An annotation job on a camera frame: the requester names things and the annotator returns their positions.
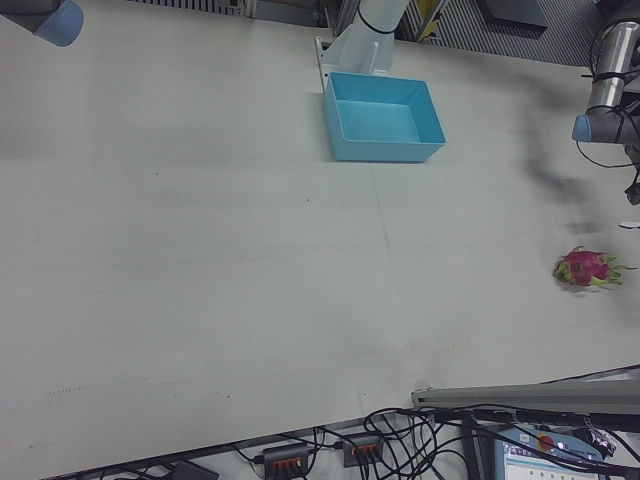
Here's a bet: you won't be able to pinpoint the pink dragon fruit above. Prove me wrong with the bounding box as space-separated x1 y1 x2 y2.
552 245 639 290

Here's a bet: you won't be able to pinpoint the grey aluminium profile bar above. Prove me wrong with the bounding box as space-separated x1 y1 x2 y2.
411 366 640 414

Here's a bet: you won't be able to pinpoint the dark grey box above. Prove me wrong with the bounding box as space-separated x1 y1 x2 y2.
477 0 549 35

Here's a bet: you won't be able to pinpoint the teach pendant with screen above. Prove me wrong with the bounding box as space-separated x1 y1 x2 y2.
491 423 640 480

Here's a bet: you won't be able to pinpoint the light blue plastic box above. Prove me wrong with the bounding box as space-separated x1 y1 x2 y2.
322 71 447 164

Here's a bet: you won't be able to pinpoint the grey USB hub orange ports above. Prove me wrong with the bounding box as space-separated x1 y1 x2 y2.
341 432 384 469
253 441 313 474

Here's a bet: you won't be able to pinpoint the flat black device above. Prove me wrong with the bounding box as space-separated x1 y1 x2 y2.
167 460 220 480

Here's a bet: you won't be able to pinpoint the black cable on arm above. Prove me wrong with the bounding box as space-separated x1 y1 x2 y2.
574 22 640 205

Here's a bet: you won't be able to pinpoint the thin black looped cable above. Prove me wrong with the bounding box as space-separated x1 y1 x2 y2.
362 407 496 479

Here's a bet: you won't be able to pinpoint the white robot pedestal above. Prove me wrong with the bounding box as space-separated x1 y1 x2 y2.
322 0 416 77

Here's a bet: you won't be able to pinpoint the white metal bracket plate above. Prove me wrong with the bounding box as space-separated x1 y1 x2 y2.
313 36 334 95

